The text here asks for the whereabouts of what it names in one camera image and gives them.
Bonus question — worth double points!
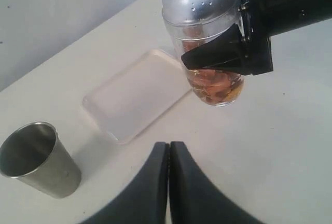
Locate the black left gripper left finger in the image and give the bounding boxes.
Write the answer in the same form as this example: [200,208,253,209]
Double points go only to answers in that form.
[83,142,170,223]

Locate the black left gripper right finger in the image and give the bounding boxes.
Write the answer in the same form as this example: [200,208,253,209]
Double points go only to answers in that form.
[169,142,261,223]

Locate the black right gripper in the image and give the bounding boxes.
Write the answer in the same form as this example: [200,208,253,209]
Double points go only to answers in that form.
[181,6,273,75]

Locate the clear plastic measuring cup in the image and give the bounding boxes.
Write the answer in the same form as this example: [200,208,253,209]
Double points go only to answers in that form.
[162,15,244,106]

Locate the stainless steel cup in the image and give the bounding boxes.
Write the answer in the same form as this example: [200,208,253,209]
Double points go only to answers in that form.
[1,122,82,199]

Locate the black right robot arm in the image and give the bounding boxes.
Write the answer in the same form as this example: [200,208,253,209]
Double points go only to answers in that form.
[181,0,331,75]

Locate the brown food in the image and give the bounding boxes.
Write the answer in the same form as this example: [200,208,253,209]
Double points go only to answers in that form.
[181,26,244,106]

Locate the white rectangular tray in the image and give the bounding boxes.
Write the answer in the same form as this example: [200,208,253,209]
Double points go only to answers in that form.
[82,49,190,144]

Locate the white backdrop cloth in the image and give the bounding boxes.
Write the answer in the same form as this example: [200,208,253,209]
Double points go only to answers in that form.
[1,0,135,89]

